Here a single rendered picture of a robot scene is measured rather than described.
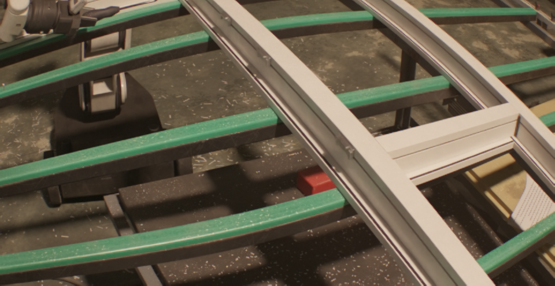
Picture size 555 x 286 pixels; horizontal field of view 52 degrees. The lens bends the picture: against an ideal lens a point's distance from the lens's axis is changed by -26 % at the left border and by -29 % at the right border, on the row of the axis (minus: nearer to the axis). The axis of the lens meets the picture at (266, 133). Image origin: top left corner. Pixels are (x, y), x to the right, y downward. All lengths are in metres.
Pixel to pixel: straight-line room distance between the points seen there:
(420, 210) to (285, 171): 0.68
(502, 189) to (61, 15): 1.14
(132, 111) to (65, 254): 1.68
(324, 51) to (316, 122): 2.25
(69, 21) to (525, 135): 1.05
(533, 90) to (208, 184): 2.44
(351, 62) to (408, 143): 2.26
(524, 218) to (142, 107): 1.65
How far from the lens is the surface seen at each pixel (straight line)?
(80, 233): 2.36
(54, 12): 1.52
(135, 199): 1.54
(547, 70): 1.85
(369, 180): 1.08
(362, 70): 3.32
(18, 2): 1.49
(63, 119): 2.65
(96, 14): 1.59
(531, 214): 1.56
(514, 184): 1.65
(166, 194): 1.56
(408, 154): 1.14
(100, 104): 2.49
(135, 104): 2.68
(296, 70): 1.29
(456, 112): 2.51
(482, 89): 1.43
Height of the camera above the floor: 1.55
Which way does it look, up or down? 33 degrees down
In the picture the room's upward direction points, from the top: 3 degrees clockwise
